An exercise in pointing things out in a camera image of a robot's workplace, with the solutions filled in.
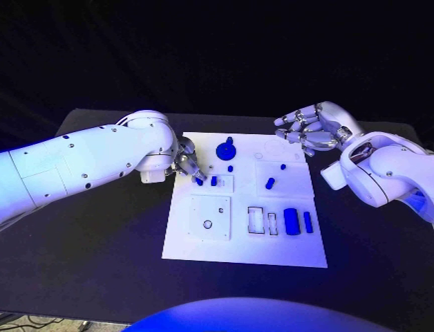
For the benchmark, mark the blue plug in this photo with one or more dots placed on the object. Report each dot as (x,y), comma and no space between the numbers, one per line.
(199,181)

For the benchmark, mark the thick blue long cylinder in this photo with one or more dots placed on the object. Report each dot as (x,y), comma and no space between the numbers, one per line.
(293,221)

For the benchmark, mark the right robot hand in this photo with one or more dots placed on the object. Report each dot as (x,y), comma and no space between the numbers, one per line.
(319,129)

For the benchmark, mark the white task board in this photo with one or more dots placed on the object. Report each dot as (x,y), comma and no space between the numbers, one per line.
(239,243)

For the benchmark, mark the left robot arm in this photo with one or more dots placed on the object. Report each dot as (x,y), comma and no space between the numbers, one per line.
(71,166)

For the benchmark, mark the blue gear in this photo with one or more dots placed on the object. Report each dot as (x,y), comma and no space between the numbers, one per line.
(227,150)

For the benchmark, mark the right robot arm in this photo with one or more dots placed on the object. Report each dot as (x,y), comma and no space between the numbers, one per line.
(396,179)

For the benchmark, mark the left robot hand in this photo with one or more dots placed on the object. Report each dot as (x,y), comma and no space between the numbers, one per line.
(188,160)

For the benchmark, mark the blue block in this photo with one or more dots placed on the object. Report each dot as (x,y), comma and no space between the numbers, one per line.
(214,181)

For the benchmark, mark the thin blue long cylinder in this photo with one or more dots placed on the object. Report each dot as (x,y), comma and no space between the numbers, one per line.
(309,222)

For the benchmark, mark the blue short cylinder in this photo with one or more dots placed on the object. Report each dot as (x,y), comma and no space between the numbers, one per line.
(270,183)

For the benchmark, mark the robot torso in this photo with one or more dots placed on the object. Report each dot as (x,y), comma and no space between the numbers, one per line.
(255,316)

